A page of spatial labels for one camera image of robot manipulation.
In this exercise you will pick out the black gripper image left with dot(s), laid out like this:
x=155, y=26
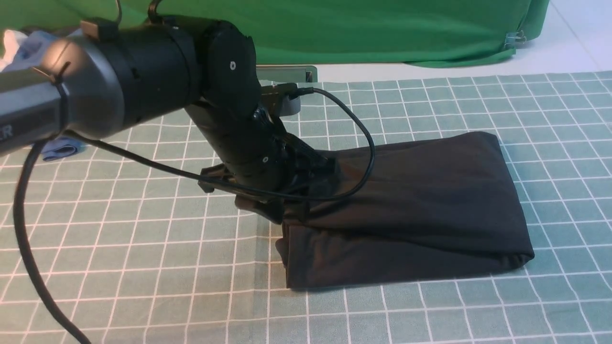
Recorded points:
x=272, y=172

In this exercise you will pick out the dark gray long-sleeved shirt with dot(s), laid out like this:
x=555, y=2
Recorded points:
x=431, y=210

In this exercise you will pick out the green checkered table cloth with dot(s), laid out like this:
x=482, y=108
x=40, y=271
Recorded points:
x=136, y=256

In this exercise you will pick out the green backdrop cloth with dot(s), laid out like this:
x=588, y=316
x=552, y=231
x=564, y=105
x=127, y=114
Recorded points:
x=427, y=33

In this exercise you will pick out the metal binder clip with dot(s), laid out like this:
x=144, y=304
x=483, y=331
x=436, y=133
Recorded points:
x=514, y=39

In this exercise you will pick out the blue crumpled garment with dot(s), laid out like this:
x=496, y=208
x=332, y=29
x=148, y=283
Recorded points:
x=29, y=54

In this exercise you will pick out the white crumpled garment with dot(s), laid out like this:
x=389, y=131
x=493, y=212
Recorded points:
x=12, y=40

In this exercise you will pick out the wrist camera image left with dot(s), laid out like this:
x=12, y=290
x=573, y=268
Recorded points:
x=284, y=99

